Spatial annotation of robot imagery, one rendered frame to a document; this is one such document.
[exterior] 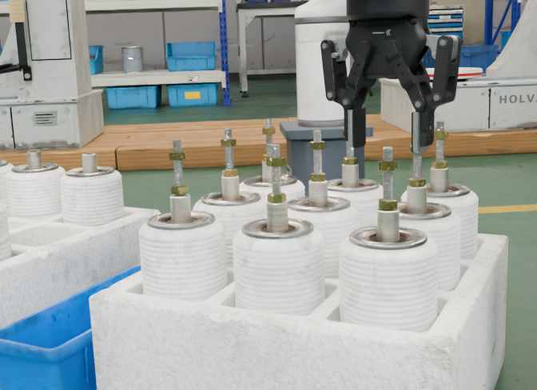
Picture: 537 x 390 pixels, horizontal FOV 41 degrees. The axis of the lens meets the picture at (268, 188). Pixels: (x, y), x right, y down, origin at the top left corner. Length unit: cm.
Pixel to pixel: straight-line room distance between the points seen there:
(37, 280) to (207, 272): 30
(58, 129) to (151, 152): 36
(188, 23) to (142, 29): 57
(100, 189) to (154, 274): 37
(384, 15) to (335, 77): 9
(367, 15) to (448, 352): 30
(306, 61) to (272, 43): 785
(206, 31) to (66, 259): 809
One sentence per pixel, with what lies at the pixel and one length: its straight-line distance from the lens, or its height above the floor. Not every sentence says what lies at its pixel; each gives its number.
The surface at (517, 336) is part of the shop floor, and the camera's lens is 116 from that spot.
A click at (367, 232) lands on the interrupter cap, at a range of 73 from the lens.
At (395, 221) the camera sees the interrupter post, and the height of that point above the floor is 27.
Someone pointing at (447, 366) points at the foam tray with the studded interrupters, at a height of 16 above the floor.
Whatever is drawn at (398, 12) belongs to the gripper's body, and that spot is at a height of 46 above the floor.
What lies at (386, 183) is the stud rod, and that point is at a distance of 70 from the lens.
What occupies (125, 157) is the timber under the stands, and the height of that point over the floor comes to 5.
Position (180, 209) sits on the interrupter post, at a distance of 80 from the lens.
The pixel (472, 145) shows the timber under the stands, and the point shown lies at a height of 4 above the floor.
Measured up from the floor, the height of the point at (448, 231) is 24.
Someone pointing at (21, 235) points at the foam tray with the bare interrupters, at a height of 17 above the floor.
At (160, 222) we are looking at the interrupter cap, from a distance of 80.
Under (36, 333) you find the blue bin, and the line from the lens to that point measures 97.
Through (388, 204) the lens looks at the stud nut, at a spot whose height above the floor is 29.
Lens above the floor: 44
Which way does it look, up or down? 11 degrees down
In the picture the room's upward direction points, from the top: 2 degrees counter-clockwise
